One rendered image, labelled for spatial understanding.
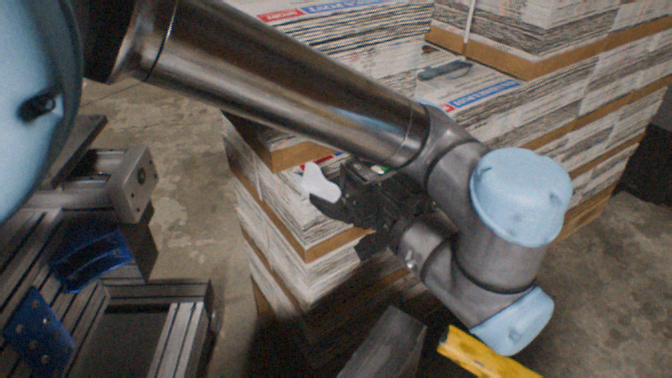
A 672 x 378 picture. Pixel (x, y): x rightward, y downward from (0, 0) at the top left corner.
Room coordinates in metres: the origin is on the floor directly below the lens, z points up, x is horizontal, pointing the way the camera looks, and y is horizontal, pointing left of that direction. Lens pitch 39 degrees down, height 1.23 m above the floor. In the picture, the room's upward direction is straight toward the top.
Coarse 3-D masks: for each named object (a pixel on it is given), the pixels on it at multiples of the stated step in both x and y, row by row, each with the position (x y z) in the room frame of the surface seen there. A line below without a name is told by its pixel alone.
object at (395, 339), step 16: (384, 320) 0.28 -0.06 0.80; (400, 320) 0.28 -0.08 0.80; (416, 320) 0.28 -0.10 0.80; (368, 336) 0.26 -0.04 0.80; (384, 336) 0.26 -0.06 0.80; (400, 336) 0.26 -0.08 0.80; (416, 336) 0.26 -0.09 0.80; (368, 352) 0.24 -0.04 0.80; (384, 352) 0.24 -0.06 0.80; (400, 352) 0.24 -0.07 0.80; (416, 352) 0.26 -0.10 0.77; (352, 368) 0.23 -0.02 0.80; (368, 368) 0.23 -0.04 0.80; (384, 368) 0.23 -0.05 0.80; (400, 368) 0.23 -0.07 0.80; (416, 368) 0.27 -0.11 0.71
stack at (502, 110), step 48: (432, 48) 1.07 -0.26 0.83; (624, 48) 1.09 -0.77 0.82; (432, 96) 0.80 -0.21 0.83; (480, 96) 0.80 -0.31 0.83; (528, 96) 0.87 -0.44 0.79; (576, 96) 1.00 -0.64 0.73; (624, 96) 1.17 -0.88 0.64; (240, 144) 0.77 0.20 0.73; (576, 144) 1.07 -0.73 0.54; (240, 192) 0.80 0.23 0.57; (288, 192) 0.58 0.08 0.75; (576, 192) 1.14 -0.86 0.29; (288, 288) 0.62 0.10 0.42; (336, 288) 0.57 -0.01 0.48; (384, 288) 0.66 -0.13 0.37; (336, 336) 0.58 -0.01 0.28
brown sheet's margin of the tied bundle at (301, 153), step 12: (240, 120) 0.62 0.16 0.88; (240, 132) 0.63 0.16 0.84; (252, 132) 0.57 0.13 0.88; (252, 144) 0.58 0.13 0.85; (300, 144) 0.54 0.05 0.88; (312, 144) 0.55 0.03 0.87; (264, 156) 0.54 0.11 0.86; (276, 156) 0.52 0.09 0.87; (288, 156) 0.53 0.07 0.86; (300, 156) 0.54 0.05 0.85; (312, 156) 0.55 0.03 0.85; (324, 156) 0.57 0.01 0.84; (276, 168) 0.52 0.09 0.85; (288, 168) 0.53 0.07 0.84
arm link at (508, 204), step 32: (448, 160) 0.32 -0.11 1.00; (480, 160) 0.29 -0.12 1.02; (512, 160) 0.28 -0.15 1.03; (544, 160) 0.28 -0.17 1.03; (448, 192) 0.30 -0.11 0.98; (480, 192) 0.26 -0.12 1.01; (512, 192) 0.24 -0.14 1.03; (544, 192) 0.24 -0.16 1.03; (480, 224) 0.25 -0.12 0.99; (512, 224) 0.24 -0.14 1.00; (544, 224) 0.23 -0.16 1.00; (480, 256) 0.24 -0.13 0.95; (512, 256) 0.23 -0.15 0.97; (544, 256) 0.24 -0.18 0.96; (512, 288) 0.23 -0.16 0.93
